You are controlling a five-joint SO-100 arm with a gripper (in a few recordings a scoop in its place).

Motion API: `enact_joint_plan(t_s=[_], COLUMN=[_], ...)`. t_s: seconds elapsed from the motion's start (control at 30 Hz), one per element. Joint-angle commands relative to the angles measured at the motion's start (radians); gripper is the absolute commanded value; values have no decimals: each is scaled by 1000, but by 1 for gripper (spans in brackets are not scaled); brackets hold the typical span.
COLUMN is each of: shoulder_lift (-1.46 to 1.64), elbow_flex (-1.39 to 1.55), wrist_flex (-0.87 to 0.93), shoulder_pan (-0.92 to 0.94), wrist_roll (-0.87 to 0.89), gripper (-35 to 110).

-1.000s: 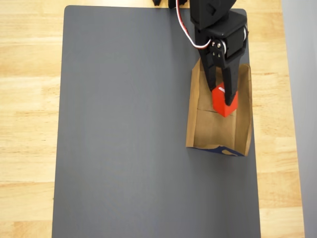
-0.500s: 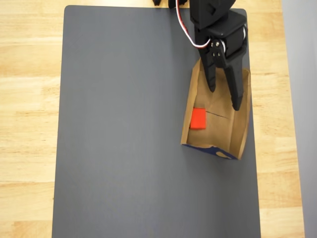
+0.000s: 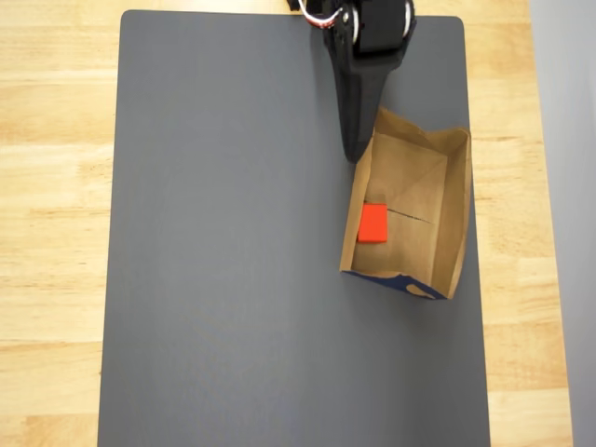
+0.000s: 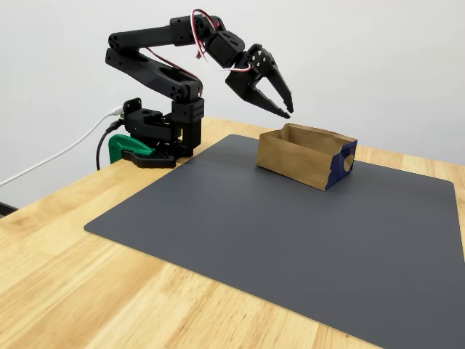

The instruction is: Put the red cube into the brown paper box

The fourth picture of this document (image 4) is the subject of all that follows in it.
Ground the grey rubber mat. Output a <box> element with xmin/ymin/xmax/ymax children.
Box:
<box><xmin>83</xmin><ymin>133</ymin><xmax>465</xmax><ymax>349</ymax></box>

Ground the white usb cable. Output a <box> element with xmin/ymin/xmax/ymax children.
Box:
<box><xmin>0</xmin><ymin>105</ymin><xmax>124</xmax><ymax>188</ymax></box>

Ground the black power cable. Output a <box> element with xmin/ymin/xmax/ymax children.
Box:
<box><xmin>94</xmin><ymin>121</ymin><xmax>125</xmax><ymax>172</ymax></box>

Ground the dark furniture piece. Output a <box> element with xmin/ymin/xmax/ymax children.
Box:
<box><xmin>0</xmin><ymin>200</ymin><xmax>19</xmax><ymax>220</ymax></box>

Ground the red white servo wire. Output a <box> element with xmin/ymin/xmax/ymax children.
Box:
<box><xmin>190</xmin><ymin>9</ymin><xmax>223</xmax><ymax>65</ymax></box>
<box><xmin>217</xmin><ymin>59</ymin><xmax>256</xmax><ymax>74</ymax></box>
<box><xmin>139</xmin><ymin>46</ymin><xmax>203</xmax><ymax>98</ymax></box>

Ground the green table clamp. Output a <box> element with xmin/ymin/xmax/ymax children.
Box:
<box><xmin>108</xmin><ymin>133</ymin><xmax>157</xmax><ymax>164</ymax></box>

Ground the brown paper bag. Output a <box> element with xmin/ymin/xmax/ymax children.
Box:
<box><xmin>256</xmin><ymin>122</ymin><xmax>359</xmax><ymax>192</ymax></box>

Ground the black textured base plate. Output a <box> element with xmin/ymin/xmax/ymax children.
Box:
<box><xmin>121</xmin><ymin>148</ymin><xmax>179</xmax><ymax>170</ymax></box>

